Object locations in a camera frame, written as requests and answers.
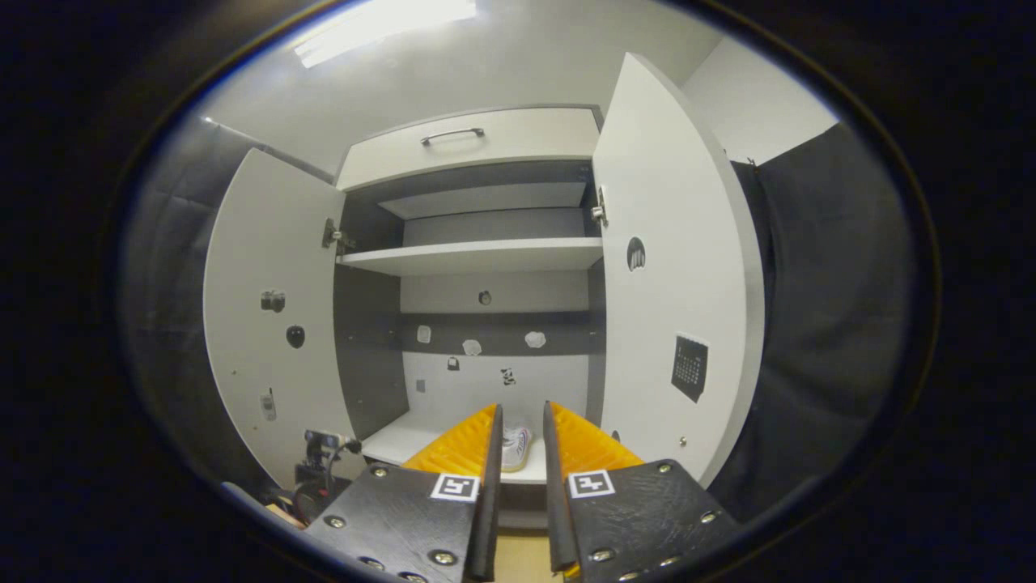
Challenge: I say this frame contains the white shoe cabinet door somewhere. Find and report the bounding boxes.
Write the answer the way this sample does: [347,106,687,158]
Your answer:
[202,148,357,491]
[592,53,766,487]

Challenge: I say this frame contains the white striped canvas shoe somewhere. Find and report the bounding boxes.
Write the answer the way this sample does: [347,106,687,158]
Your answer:
[502,427,533,473]

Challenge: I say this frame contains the metal drawer handle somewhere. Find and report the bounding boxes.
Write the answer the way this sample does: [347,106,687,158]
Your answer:
[420,127,486,147]

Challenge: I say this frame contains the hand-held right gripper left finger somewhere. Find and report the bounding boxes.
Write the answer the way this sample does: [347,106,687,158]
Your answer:
[304,403,504,583]

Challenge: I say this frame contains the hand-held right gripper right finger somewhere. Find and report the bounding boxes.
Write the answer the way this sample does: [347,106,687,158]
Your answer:
[542,401,741,583]

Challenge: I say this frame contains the white and grey shoe cabinet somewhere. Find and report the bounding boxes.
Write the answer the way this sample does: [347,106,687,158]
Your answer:
[332,104,608,531]

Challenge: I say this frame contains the wide white cabinet shelf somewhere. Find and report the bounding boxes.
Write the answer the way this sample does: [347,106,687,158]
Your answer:
[336,237,604,276]

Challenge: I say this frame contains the black backdrop cloth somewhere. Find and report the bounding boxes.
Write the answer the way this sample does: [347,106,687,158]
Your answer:
[704,121,919,527]
[121,117,337,503]

